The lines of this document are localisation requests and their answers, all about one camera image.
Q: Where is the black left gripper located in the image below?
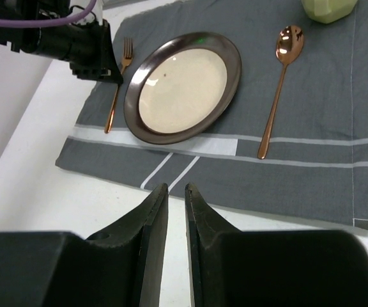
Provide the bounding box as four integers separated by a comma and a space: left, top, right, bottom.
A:
0, 1, 123, 85

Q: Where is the copper fork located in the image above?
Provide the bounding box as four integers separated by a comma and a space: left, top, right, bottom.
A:
104, 38, 134, 134

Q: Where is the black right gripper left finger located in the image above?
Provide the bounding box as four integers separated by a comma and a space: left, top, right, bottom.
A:
0, 184, 169, 306

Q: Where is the dark rimmed cream plate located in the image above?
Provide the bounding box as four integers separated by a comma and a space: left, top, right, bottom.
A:
124, 32, 242, 145

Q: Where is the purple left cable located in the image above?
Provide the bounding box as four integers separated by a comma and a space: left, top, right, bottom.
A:
0, 0, 100, 29

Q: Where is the copper spoon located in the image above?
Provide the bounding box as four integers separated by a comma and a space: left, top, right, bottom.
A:
257, 25, 304, 159

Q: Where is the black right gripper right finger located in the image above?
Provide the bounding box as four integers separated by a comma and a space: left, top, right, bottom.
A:
185, 184, 368, 306

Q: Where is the grey striped cloth placemat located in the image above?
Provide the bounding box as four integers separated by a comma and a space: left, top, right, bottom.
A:
56, 1, 368, 230

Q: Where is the pale green mug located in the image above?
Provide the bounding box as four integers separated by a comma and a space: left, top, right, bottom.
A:
301, 0, 358, 24

